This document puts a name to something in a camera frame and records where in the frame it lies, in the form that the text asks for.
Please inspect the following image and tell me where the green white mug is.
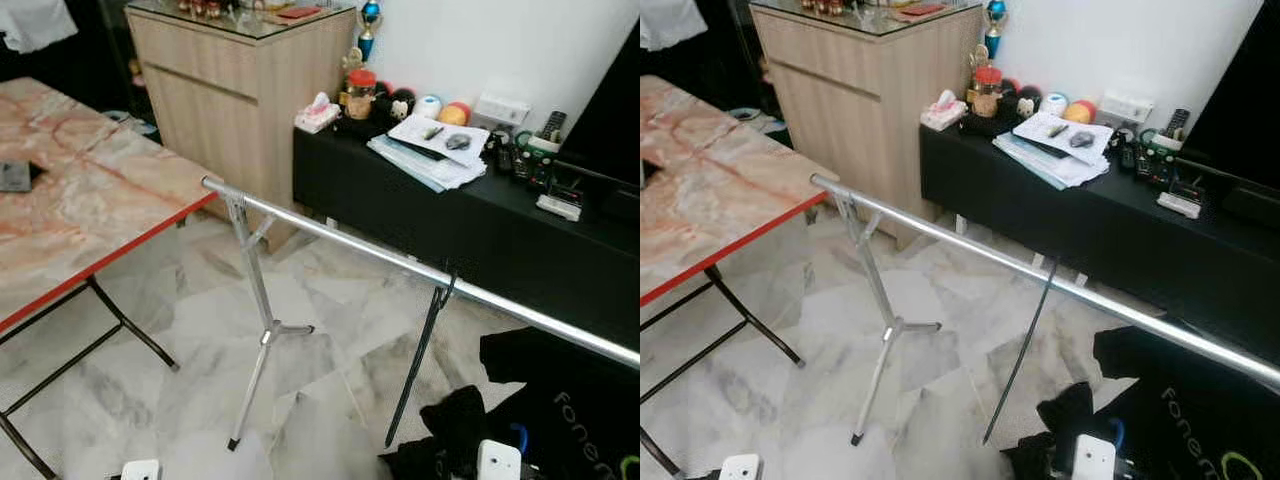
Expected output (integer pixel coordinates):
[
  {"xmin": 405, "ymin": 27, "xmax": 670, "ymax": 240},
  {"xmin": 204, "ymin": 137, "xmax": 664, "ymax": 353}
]
[
  {"xmin": 514, "ymin": 130, "xmax": 561, "ymax": 166},
  {"xmin": 1138, "ymin": 127, "xmax": 1184, "ymax": 163}
]

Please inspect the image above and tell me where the marble pattern folding table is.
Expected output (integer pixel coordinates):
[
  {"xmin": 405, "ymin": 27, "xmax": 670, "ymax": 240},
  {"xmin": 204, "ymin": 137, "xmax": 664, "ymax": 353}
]
[
  {"xmin": 640, "ymin": 75, "xmax": 837, "ymax": 480},
  {"xmin": 0, "ymin": 77, "xmax": 219, "ymax": 480}
]

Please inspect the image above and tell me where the jar with red lid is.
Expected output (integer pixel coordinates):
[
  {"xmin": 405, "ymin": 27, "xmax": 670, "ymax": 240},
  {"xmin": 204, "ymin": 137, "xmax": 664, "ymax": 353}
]
[
  {"xmin": 972, "ymin": 65, "xmax": 1004, "ymax": 119},
  {"xmin": 345, "ymin": 68, "xmax": 379, "ymax": 121}
]

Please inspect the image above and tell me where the light wooden cabinet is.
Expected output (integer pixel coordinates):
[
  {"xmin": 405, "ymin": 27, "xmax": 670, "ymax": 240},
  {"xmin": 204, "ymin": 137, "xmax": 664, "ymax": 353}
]
[
  {"xmin": 127, "ymin": 0, "xmax": 359, "ymax": 253},
  {"xmin": 750, "ymin": 0, "xmax": 987, "ymax": 249}
]

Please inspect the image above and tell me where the blue trophy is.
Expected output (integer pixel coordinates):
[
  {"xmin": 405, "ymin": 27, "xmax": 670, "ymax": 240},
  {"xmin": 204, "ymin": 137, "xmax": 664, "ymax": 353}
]
[
  {"xmin": 357, "ymin": 0, "xmax": 384, "ymax": 63},
  {"xmin": 984, "ymin": 0, "xmax": 1009, "ymax": 59}
]

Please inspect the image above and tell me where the pink white tissue box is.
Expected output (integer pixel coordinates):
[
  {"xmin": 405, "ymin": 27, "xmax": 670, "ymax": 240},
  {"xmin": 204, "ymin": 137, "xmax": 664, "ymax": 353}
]
[
  {"xmin": 920, "ymin": 88, "xmax": 968, "ymax": 132},
  {"xmin": 294, "ymin": 92, "xmax": 342, "ymax": 135}
]

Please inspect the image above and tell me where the black tv console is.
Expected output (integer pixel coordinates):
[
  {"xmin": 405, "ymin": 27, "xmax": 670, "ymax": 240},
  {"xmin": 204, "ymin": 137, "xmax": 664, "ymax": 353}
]
[
  {"xmin": 918, "ymin": 125, "xmax": 1280, "ymax": 336},
  {"xmin": 292, "ymin": 125, "xmax": 641, "ymax": 346}
]

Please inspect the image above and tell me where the white teal object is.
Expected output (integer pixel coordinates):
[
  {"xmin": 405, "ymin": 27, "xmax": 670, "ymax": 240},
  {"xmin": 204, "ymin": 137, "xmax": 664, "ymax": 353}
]
[
  {"xmin": 103, "ymin": 108, "xmax": 161, "ymax": 138},
  {"xmin": 728, "ymin": 106, "xmax": 786, "ymax": 134}
]

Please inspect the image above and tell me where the white cloth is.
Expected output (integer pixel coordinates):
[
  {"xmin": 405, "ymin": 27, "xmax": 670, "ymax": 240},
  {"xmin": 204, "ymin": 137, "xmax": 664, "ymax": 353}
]
[
  {"xmin": 640, "ymin": 0, "xmax": 709, "ymax": 51},
  {"xmin": 0, "ymin": 0, "xmax": 78, "ymax": 54}
]

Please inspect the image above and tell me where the black printed t-shirt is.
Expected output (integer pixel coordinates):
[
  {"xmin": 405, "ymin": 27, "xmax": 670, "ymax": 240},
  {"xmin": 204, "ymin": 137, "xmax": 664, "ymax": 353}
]
[
  {"xmin": 378, "ymin": 326, "xmax": 641, "ymax": 480},
  {"xmin": 1000, "ymin": 324, "xmax": 1280, "ymax": 480}
]

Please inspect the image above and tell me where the silver metal clothes rack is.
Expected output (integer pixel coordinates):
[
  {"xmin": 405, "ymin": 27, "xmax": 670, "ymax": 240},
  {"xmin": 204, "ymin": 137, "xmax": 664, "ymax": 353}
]
[
  {"xmin": 811, "ymin": 173, "xmax": 1280, "ymax": 448},
  {"xmin": 202, "ymin": 176, "xmax": 641, "ymax": 452}
]

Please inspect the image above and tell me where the white socket plate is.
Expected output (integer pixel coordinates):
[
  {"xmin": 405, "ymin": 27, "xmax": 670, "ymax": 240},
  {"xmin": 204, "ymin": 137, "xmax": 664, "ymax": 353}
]
[
  {"xmin": 1100, "ymin": 92, "xmax": 1156, "ymax": 124},
  {"xmin": 474, "ymin": 93, "xmax": 532, "ymax": 127}
]

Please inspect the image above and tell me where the black television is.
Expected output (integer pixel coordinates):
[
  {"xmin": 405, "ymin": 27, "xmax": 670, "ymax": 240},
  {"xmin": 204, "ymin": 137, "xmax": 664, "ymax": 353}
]
[
  {"xmin": 555, "ymin": 25, "xmax": 641, "ymax": 196},
  {"xmin": 1180, "ymin": 0, "xmax": 1280, "ymax": 191}
]

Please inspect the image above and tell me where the black mouse plush toy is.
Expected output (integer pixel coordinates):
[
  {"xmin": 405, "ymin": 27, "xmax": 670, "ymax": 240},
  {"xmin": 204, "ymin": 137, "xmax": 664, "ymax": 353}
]
[
  {"xmin": 1002, "ymin": 78, "xmax": 1043, "ymax": 121},
  {"xmin": 376, "ymin": 82, "xmax": 418, "ymax": 125}
]

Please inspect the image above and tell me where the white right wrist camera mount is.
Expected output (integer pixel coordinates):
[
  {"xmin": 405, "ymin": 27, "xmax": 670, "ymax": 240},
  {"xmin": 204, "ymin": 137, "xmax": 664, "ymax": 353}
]
[
  {"xmin": 1072, "ymin": 434, "xmax": 1117, "ymax": 480},
  {"xmin": 476, "ymin": 438, "xmax": 522, "ymax": 480}
]

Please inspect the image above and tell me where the stack of white papers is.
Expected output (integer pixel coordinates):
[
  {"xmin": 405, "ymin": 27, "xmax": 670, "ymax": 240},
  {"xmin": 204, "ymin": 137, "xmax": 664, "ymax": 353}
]
[
  {"xmin": 992, "ymin": 110, "xmax": 1116, "ymax": 191},
  {"xmin": 366, "ymin": 113, "xmax": 492, "ymax": 194}
]

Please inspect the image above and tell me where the black display cabinet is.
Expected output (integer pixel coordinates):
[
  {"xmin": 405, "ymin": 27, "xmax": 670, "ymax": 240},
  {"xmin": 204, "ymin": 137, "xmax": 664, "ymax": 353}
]
[
  {"xmin": 60, "ymin": 0, "xmax": 136, "ymax": 126},
  {"xmin": 700, "ymin": 0, "xmax": 759, "ymax": 121}
]

